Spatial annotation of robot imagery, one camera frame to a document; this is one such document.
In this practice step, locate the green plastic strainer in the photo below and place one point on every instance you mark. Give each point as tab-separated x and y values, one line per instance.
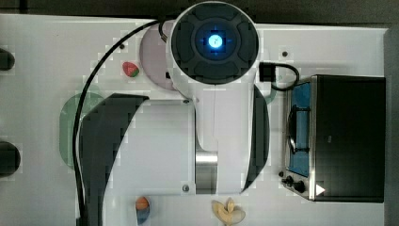
66	122

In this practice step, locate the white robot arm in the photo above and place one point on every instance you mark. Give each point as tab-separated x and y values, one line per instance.
210	135

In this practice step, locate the green cup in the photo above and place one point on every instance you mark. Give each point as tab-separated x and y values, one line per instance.
269	94

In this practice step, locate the pink round plate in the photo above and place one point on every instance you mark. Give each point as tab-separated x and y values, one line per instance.
152	57

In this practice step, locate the toy strawberry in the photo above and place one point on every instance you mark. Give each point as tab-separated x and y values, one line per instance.
130	69

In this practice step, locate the peeled toy banana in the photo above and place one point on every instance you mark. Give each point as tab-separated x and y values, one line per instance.
227	213

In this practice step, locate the orange and blue toy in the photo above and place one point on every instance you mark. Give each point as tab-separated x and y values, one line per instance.
142	208

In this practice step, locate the black toaster oven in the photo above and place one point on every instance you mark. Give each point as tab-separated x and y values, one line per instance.
334	139

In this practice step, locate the black knob lower left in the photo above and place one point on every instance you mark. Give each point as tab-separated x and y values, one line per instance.
10	159

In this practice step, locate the black knob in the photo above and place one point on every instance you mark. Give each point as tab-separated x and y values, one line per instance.
10	159
7	60

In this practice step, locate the black knob upper left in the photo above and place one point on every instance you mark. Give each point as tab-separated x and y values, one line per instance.
7	60

